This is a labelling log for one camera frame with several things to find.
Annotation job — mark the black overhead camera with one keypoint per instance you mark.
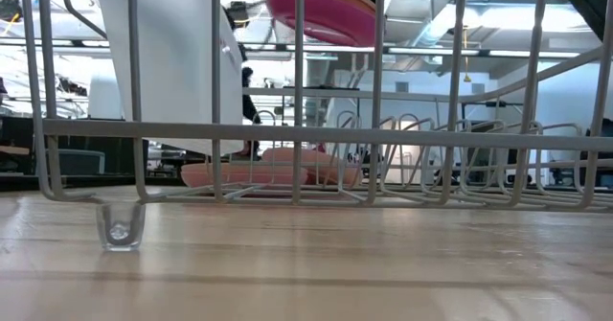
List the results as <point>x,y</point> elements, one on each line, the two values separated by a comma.
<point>238,13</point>

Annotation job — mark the grey box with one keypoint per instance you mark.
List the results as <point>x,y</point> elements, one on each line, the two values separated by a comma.
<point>76,163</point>

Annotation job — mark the white pillar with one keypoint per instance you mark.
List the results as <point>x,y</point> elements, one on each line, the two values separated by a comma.
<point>107,100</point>

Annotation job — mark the salmon pink plate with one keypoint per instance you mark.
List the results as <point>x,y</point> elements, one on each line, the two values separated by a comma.
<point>316,163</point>

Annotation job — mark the magenta plate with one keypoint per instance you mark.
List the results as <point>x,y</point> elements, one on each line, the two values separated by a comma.
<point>330,19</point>

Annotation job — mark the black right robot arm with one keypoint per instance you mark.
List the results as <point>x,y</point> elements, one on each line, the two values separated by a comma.
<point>584,0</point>

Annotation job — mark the person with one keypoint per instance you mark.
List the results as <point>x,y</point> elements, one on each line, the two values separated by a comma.
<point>248,105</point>

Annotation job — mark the white plastic cutlery basket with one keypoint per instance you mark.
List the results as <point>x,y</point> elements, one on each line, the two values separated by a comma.
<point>167,72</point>

